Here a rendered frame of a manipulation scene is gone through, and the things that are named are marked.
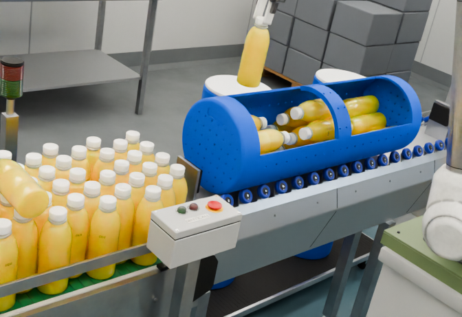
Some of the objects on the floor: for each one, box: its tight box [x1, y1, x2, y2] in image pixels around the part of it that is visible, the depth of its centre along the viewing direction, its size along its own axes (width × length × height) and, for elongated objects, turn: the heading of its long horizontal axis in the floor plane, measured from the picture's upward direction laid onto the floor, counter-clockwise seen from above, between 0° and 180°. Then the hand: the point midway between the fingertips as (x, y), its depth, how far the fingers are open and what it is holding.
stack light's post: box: [0, 112, 19, 162], centre depth 208 cm, size 4×4×110 cm
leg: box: [350, 220, 396, 317], centre depth 282 cm, size 6×6×63 cm
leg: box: [322, 231, 362, 317], centre depth 291 cm, size 6×6×63 cm
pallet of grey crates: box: [261, 0, 438, 87], centre depth 582 cm, size 120×80×119 cm
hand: (265, 10), depth 190 cm, fingers closed on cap, 4 cm apart
